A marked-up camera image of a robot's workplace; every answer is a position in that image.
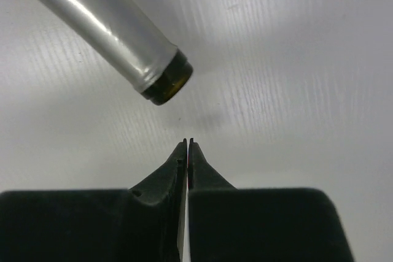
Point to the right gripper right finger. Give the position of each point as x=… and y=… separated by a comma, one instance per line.
x=265, y=224

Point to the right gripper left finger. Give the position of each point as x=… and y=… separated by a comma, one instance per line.
x=142, y=223

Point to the green wine bottle brown label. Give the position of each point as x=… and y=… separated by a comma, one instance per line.
x=128, y=40

